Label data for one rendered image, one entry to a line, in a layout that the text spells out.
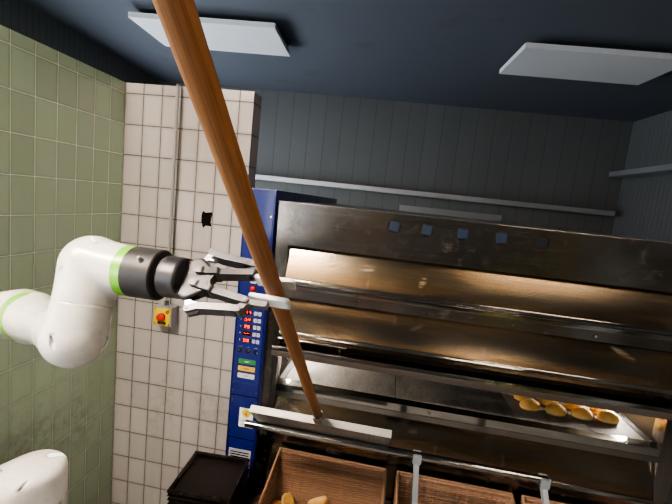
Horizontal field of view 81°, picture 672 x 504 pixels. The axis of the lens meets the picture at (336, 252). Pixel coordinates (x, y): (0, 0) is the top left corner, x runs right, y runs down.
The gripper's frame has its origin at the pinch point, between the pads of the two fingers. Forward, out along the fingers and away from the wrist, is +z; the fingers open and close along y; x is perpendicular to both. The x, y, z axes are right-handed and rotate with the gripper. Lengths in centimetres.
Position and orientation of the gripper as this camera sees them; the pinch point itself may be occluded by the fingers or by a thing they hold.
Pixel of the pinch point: (273, 291)
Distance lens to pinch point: 69.7
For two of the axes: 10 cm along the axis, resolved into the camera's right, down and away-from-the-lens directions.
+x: -0.4, -5.7, -8.2
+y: -1.8, 8.1, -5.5
